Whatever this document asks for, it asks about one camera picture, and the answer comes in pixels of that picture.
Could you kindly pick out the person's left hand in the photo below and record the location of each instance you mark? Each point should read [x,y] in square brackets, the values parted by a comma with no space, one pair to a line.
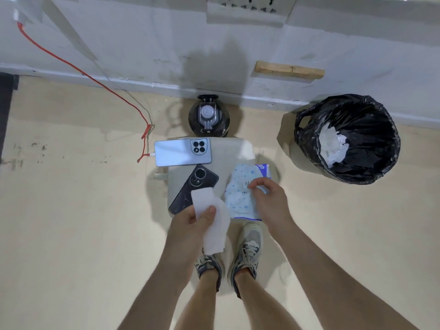
[185,240]

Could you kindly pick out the person's right hand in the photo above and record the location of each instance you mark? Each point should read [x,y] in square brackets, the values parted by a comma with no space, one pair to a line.
[275,209]

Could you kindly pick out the white cleaning wipe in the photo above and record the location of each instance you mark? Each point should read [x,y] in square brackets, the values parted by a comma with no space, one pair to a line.
[215,233]

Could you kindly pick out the blue dotted wet wipes packet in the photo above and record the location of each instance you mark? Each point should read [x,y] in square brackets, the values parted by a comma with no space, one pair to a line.
[242,202]

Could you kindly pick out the person's left forearm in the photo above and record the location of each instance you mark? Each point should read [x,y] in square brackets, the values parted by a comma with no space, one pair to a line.
[154,299]

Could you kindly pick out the person's right forearm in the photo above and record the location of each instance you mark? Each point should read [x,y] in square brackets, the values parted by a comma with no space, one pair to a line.
[337,285]

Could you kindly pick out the person's left sneaker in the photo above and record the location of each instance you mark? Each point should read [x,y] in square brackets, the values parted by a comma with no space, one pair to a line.
[208,266]

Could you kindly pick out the person's sneaker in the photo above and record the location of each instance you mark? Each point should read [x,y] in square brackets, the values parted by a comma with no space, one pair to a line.
[208,266]
[249,250]

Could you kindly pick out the person's right sneaker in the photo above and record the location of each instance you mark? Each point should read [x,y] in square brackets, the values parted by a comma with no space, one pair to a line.
[249,250]

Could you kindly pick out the person's right leg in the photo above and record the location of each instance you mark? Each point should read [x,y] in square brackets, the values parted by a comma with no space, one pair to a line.
[261,305]

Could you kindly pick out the black patterned smartphone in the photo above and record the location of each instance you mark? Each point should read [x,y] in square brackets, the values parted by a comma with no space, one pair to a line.
[187,192]

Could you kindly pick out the cream white storage box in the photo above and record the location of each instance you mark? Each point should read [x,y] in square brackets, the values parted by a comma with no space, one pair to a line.
[233,151]

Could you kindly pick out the crumpled white tissues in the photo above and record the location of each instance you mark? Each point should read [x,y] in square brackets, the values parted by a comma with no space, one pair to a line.
[331,147]

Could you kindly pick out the silver blue smartphone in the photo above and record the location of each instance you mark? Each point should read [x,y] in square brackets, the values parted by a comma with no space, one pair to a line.
[175,152]

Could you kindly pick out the trash bin with black bag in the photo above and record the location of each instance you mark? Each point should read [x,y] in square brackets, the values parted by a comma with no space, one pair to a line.
[367,147]

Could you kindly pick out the dark water bottle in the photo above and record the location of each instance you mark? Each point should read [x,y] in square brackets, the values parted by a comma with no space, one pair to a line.
[209,116]

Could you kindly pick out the small wooden block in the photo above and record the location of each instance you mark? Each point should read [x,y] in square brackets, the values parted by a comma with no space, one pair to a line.
[288,70]

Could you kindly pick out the white wall socket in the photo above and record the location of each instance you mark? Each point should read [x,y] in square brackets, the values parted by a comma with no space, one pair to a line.
[247,11]

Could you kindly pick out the black metal rack frame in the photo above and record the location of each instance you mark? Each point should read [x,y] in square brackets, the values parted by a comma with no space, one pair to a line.
[7,109]

